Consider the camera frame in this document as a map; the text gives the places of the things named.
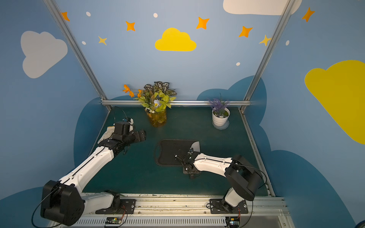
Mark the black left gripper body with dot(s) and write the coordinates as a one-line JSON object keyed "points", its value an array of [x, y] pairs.
{"points": [[134, 137]]}

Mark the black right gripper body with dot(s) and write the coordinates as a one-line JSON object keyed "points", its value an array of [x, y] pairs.
{"points": [[184, 161]]}

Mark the cleaver knife black handle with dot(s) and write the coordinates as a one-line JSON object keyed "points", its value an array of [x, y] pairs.
{"points": [[195, 148]]}

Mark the white cotton glove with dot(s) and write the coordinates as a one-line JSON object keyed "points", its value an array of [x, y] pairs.
{"points": [[108, 133]]}

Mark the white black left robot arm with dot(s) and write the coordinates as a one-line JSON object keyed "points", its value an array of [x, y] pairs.
{"points": [[62, 201]]}

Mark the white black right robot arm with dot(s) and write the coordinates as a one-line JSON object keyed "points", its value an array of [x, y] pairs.
{"points": [[244, 179]]}

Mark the black cutting board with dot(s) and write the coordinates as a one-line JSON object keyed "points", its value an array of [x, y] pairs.
{"points": [[164, 154]]}

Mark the right controller circuit board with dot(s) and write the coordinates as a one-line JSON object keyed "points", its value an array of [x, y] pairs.
{"points": [[232, 222]]}

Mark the controller circuit board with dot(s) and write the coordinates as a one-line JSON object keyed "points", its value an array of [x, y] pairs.
{"points": [[112, 221], [232, 222]]}

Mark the left controller circuit board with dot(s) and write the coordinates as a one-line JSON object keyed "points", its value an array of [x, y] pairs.
{"points": [[112, 221]]}

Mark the aluminium rear crossbar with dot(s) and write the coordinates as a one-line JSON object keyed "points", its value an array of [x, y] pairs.
{"points": [[174, 103]]}

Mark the flower bouquet amber vase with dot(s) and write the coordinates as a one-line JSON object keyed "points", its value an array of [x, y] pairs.
{"points": [[155, 99]]}

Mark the lavender plant white pot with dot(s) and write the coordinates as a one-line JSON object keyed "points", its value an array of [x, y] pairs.
{"points": [[220, 113]]}

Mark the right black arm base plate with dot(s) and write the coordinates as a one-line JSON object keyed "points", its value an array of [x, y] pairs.
{"points": [[219, 206]]}

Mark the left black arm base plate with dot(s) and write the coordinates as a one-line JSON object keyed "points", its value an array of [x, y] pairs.
{"points": [[128, 205]]}

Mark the right aluminium upright post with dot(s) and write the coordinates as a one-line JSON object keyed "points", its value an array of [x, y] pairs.
{"points": [[282, 22]]}

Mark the aluminium upright post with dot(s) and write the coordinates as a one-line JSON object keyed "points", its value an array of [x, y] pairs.
{"points": [[282, 22], [66, 31]]}

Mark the aluminium front rail frame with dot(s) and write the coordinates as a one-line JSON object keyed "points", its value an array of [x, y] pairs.
{"points": [[163, 210]]}

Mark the left aluminium upright post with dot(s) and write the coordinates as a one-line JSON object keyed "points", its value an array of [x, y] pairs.
{"points": [[66, 31]]}

